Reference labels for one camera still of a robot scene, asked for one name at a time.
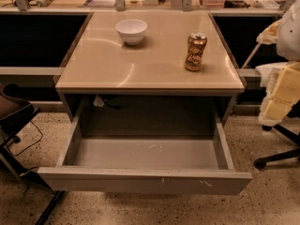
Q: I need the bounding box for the grey top drawer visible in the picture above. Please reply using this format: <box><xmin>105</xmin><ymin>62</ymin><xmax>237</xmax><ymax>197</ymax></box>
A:
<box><xmin>37</xmin><ymin>97</ymin><xmax>253</xmax><ymax>196</ymax></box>

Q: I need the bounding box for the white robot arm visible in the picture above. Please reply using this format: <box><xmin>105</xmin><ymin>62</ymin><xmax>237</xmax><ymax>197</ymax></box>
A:
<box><xmin>257</xmin><ymin>0</ymin><xmax>300</xmax><ymax>127</ymax></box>

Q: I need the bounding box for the beige top drawer cabinet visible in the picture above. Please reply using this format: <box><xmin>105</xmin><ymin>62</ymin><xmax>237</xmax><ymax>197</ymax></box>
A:
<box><xmin>52</xmin><ymin>10</ymin><xmax>248</xmax><ymax>124</ymax></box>

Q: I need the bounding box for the black office chair right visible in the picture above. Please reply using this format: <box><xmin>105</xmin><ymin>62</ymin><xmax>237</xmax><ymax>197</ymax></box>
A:
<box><xmin>253</xmin><ymin>63</ymin><xmax>300</xmax><ymax>171</ymax></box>

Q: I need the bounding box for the gold soda can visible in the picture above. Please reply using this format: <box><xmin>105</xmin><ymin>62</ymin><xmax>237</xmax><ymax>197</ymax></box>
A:
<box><xmin>185</xmin><ymin>31</ymin><xmax>207</xmax><ymax>71</ymax></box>

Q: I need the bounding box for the white ceramic bowl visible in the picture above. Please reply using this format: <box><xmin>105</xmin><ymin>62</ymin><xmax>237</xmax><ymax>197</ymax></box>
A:
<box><xmin>115</xmin><ymin>19</ymin><xmax>148</xmax><ymax>45</ymax></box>

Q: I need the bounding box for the dark chair left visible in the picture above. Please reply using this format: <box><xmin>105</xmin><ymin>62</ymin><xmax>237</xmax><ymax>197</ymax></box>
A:
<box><xmin>0</xmin><ymin>82</ymin><xmax>67</xmax><ymax>225</ymax></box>

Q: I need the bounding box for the white stick with handle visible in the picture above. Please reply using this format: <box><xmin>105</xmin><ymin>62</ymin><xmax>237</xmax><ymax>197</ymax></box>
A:
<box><xmin>241</xmin><ymin>42</ymin><xmax>262</xmax><ymax>68</ymax></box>

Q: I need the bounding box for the black floor cable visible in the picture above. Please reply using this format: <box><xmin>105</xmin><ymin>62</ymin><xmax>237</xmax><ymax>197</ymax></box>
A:
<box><xmin>6</xmin><ymin>119</ymin><xmax>44</xmax><ymax>158</ymax></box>

